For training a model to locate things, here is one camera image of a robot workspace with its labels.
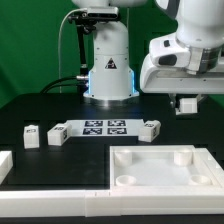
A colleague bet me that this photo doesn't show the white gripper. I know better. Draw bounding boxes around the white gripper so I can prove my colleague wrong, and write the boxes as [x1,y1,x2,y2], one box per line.
[140,33,224,108]

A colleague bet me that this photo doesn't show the white square tabletop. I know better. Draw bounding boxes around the white square tabletop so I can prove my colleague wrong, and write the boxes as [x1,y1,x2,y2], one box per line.
[110,145,224,196]

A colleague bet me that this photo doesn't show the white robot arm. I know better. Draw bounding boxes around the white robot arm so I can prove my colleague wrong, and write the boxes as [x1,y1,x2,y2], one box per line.
[140,0,224,96]

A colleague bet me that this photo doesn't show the fiducial marker sheet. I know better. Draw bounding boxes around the fiducial marker sheet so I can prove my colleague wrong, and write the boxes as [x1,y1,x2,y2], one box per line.
[67,119,144,137]

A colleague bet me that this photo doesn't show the white block at left edge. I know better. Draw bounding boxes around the white block at left edge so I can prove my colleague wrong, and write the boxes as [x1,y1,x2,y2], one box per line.
[0,151,13,185]

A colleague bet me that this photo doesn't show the black cables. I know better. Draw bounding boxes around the black cables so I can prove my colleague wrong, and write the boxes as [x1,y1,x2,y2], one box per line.
[39,75,90,94]

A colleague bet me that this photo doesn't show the black camera on stand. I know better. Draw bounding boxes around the black camera on stand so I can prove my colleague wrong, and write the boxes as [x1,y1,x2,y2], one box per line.
[68,7,120,75]

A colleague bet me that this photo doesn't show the white cable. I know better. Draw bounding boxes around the white cable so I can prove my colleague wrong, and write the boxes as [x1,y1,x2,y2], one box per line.
[58,9,88,94]

